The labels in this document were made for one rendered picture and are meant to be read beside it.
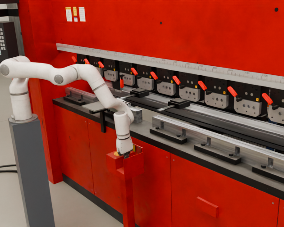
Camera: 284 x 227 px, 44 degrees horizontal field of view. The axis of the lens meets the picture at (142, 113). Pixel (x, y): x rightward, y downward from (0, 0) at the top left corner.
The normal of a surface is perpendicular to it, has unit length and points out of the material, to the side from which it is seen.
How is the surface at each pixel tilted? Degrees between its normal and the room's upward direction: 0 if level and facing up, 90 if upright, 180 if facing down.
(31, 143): 90
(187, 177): 90
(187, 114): 90
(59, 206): 0
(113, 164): 90
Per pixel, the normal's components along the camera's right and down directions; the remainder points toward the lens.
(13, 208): -0.04, -0.95
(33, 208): 0.48, 0.26
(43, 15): 0.65, 0.22
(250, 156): -0.76, 0.24
